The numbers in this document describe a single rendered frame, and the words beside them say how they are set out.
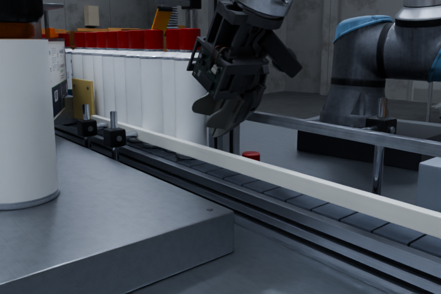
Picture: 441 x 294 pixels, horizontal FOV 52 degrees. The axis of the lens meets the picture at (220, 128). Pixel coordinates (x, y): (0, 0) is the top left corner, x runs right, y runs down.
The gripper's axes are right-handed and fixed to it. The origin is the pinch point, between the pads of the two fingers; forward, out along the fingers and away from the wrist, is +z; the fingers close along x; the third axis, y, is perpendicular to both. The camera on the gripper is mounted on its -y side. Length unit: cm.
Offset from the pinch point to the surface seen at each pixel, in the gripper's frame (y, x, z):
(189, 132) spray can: 2.4, -3.5, 3.1
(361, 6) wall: -731, -437, 161
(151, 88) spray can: 2.9, -15.6, 3.0
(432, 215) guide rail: 4.8, 31.3, -15.8
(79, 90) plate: 4.3, -38.1, 19.0
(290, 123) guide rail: -2.7, 9.0, -7.7
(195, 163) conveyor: 3.1, 0.8, 5.8
